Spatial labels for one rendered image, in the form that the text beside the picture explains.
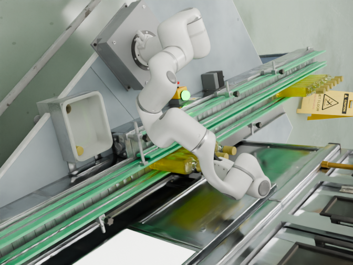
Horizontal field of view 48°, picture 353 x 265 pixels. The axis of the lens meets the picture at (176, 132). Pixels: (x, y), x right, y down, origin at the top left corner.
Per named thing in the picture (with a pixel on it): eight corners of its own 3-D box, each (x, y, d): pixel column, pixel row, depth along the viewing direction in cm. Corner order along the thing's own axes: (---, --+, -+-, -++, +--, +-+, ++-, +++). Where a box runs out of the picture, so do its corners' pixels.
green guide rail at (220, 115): (136, 156, 155) (151, 159, 149) (135, 154, 154) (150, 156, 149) (315, 62, 276) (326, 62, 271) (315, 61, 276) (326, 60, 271)
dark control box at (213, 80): (203, 89, 205) (216, 89, 200) (200, 74, 203) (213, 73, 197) (211, 85, 211) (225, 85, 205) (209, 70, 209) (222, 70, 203)
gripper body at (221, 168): (247, 188, 134) (225, 180, 144) (243, 160, 131) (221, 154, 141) (230, 196, 131) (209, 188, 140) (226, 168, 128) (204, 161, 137)
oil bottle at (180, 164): (149, 169, 161) (190, 175, 147) (147, 156, 160) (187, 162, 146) (159, 163, 165) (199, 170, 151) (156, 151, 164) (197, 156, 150)
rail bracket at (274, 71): (260, 75, 223) (282, 74, 214) (258, 62, 221) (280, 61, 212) (263, 74, 226) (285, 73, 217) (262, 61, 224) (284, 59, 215)
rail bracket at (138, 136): (128, 163, 152) (151, 167, 144) (118, 121, 147) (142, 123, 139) (134, 160, 154) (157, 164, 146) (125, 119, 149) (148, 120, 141)
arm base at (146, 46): (124, 47, 151) (150, 42, 139) (138, 22, 155) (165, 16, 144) (149, 72, 160) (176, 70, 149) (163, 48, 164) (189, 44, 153)
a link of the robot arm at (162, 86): (147, 66, 131) (121, 84, 121) (167, 39, 121) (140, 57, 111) (176, 97, 131) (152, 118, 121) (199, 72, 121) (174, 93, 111)
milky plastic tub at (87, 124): (63, 161, 146) (77, 164, 140) (47, 102, 139) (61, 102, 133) (100, 144, 158) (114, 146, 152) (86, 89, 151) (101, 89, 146)
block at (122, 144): (115, 157, 156) (127, 159, 151) (110, 134, 153) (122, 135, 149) (122, 154, 158) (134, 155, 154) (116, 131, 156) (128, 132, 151)
